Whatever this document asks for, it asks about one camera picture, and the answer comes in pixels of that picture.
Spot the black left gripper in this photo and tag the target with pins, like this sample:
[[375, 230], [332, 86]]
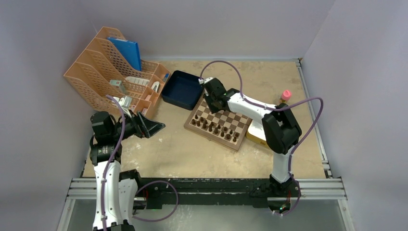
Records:
[[143, 126]]

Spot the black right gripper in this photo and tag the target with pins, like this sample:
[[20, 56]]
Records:
[[213, 109]]

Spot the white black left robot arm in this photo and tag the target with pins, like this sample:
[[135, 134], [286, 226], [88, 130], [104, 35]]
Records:
[[115, 190]]

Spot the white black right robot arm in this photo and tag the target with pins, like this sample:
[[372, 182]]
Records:
[[281, 129]]

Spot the wooden chess board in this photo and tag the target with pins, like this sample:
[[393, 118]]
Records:
[[225, 128]]

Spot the dark blue tray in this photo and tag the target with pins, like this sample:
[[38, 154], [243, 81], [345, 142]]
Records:
[[183, 90]]

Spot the white stapler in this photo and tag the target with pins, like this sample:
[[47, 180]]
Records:
[[156, 86]]

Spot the white paper pack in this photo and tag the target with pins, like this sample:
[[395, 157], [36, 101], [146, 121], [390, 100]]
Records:
[[137, 80]]

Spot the gold metal tin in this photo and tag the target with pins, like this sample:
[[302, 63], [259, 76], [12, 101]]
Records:
[[256, 134]]

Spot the grey box red label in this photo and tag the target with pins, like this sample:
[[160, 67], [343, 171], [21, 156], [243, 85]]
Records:
[[118, 85]]

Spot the pink capped small bottle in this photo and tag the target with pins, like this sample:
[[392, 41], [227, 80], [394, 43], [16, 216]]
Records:
[[285, 96]]

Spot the peach plastic file organizer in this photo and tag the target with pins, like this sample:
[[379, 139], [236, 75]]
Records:
[[100, 62]]

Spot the blue folder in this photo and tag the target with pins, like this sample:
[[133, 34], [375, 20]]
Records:
[[129, 50]]

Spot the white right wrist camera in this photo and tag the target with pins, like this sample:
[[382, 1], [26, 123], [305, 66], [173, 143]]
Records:
[[203, 81]]

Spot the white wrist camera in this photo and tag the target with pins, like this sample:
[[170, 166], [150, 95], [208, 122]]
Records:
[[124, 102], [203, 81]]

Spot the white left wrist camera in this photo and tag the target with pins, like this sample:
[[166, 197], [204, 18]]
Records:
[[124, 102]]

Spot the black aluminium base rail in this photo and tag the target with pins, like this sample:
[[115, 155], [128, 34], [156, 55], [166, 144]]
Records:
[[257, 193]]

